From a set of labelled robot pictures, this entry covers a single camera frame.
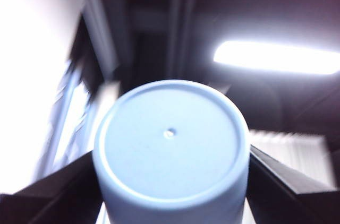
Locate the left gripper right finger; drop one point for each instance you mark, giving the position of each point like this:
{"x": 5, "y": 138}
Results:
{"x": 292, "y": 200}

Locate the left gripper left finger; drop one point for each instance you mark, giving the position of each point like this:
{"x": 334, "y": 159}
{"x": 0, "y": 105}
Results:
{"x": 53, "y": 197}

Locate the blue ribbed plastic cup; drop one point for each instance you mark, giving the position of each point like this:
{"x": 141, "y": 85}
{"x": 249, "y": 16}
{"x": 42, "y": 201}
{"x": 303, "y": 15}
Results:
{"x": 170, "y": 141}

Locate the bright ceiling light panel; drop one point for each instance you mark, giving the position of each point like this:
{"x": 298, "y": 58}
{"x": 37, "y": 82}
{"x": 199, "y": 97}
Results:
{"x": 276, "y": 58}

